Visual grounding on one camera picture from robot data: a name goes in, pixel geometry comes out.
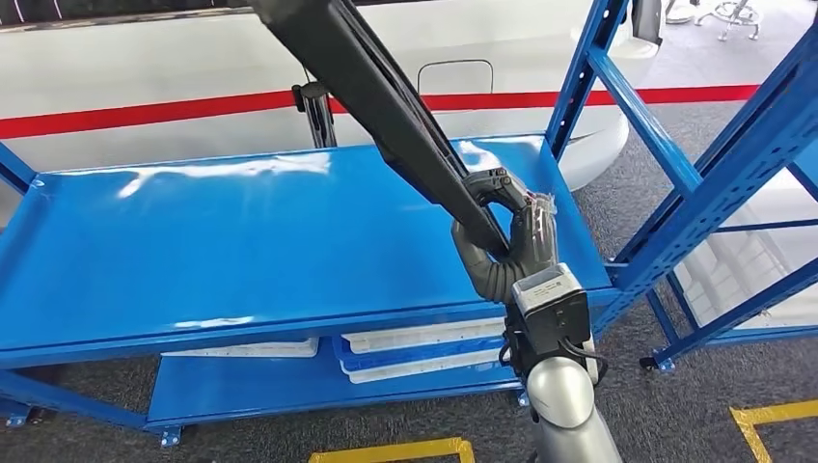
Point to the blue shelf rack with feet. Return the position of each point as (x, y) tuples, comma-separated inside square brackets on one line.
[(255, 243)]

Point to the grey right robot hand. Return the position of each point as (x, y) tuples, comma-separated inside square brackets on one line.
[(537, 230)]

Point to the long black plastic panel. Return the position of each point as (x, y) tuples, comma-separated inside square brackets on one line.
[(383, 108)]

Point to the chrome stool base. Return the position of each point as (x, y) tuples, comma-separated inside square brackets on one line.
[(733, 11)]

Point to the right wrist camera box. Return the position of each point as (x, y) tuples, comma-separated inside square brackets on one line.
[(549, 319)]

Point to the yellow floor tape square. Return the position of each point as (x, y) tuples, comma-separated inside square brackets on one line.
[(396, 450), (773, 414)]

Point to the black stand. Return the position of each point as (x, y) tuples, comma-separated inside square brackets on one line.
[(317, 118)]

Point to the blue shelf rack on casters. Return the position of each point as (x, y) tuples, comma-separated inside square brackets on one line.
[(735, 313)]

